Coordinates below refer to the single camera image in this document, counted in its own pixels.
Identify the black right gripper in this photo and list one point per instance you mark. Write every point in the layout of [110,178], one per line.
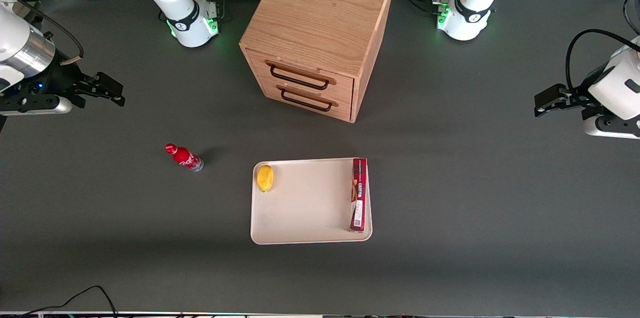
[61,80]

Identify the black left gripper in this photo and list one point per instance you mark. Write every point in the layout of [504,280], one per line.
[576,95]

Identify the red coke bottle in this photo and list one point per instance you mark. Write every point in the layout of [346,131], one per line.
[184,157]

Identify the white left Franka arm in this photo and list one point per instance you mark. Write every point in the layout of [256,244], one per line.
[475,8]

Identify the beige rectangular tray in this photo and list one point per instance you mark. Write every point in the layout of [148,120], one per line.
[310,203]

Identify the yellow lemon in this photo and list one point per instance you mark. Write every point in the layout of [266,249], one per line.
[265,178]

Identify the red biscuit box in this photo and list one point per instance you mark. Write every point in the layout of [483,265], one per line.
[359,193]

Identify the wooden drawer cabinet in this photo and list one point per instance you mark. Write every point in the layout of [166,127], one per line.
[320,13]

